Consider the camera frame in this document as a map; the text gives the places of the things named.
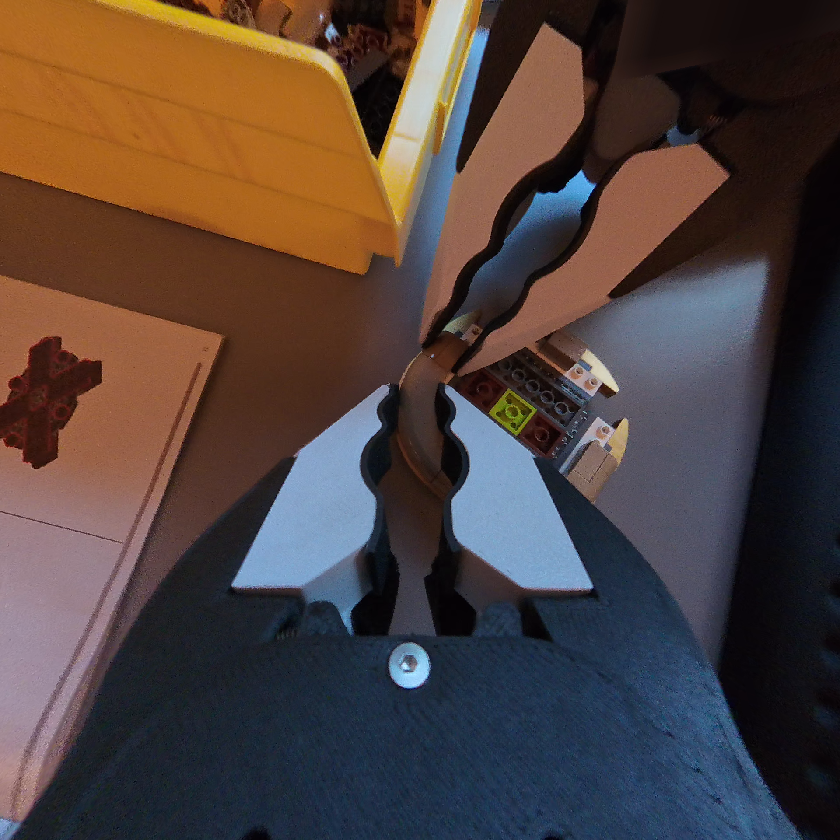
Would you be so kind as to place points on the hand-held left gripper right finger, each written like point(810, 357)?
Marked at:
point(518, 518)

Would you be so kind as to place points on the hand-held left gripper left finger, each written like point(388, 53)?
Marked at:
point(308, 518)

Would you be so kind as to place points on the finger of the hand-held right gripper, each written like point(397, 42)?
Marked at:
point(630, 216)
point(518, 118)

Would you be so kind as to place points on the toy brick model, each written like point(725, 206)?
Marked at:
point(525, 407)

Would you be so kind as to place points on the tan arch brick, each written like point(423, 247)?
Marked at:
point(420, 420)

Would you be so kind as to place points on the pile of brown toy bricks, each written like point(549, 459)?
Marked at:
point(367, 65)

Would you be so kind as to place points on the yellow plastic bin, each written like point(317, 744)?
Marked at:
point(197, 164)

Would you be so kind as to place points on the grey desk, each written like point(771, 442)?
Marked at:
point(295, 295)

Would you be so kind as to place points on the open instruction booklet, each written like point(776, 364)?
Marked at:
point(98, 492)

